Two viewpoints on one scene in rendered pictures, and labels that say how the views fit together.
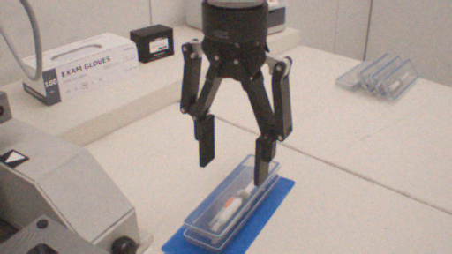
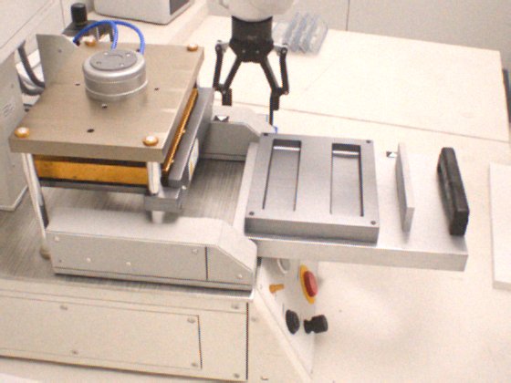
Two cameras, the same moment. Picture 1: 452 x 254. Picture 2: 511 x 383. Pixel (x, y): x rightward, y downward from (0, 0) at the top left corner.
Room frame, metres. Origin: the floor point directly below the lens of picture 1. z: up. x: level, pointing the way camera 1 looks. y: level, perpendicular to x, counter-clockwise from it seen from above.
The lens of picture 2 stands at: (-0.55, 0.48, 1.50)
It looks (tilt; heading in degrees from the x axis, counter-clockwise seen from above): 36 degrees down; 333
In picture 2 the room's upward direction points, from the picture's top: 1 degrees clockwise
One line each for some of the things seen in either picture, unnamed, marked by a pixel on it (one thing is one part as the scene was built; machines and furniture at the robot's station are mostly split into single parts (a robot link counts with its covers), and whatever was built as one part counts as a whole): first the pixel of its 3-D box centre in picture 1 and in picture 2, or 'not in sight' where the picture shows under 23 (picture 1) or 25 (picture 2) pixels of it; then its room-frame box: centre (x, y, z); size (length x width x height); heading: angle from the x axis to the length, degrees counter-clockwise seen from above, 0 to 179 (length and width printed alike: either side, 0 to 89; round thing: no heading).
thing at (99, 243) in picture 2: not in sight; (153, 248); (0.05, 0.33, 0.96); 0.25 x 0.05 x 0.07; 58
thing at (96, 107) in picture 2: not in sight; (99, 95); (0.23, 0.33, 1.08); 0.31 x 0.24 x 0.13; 148
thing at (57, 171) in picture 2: not in sight; (122, 113); (0.21, 0.31, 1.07); 0.22 x 0.17 x 0.10; 148
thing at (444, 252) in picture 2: not in sight; (349, 191); (0.04, 0.05, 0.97); 0.30 x 0.22 x 0.08; 58
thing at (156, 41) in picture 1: (152, 42); (94, 40); (1.00, 0.18, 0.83); 0.09 x 0.06 x 0.07; 132
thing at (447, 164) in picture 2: not in sight; (452, 188); (-0.03, -0.06, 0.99); 0.15 x 0.02 x 0.04; 148
